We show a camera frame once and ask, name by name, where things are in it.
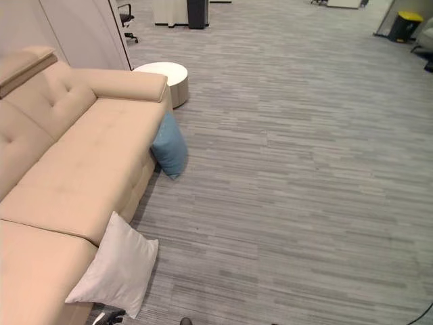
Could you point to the robot dark foot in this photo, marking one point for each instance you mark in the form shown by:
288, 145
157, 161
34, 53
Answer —
186, 321

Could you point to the pale armchair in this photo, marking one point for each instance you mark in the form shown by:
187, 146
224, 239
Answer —
427, 39

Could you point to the black office chair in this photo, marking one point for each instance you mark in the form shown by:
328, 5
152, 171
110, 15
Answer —
126, 17

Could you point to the beige upholstered sofa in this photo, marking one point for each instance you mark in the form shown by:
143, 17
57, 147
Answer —
84, 155

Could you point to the white round side table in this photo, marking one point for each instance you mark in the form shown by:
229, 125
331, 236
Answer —
165, 72

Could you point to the white desk cabinet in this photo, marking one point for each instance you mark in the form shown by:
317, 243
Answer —
170, 13

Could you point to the white square cushion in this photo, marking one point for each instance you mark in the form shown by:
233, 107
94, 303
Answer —
116, 264

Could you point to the black tall bin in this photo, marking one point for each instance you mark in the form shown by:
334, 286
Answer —
198, 13

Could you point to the blue cushion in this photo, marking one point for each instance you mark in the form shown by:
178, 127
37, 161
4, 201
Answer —
170, 149

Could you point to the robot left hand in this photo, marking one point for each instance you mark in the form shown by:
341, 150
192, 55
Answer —
110, 319

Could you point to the white counter unit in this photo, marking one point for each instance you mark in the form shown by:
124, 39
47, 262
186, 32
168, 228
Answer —
343, 3

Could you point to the black bin with yellow lid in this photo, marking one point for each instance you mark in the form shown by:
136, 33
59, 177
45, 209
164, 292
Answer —
404, 27

